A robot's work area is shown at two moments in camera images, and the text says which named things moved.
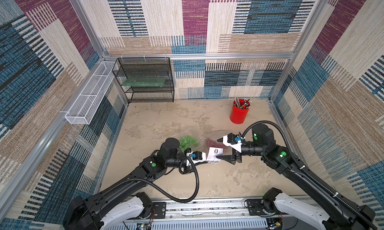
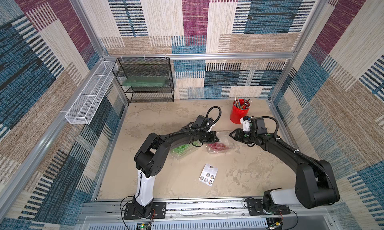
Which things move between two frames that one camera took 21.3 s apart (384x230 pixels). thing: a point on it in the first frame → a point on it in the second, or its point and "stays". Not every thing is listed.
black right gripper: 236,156 → 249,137
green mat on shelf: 145,81 stays
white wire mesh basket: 80,112 stays
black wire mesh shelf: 145,79 stays
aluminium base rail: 210,214 stays
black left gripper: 189,170 → 216,137
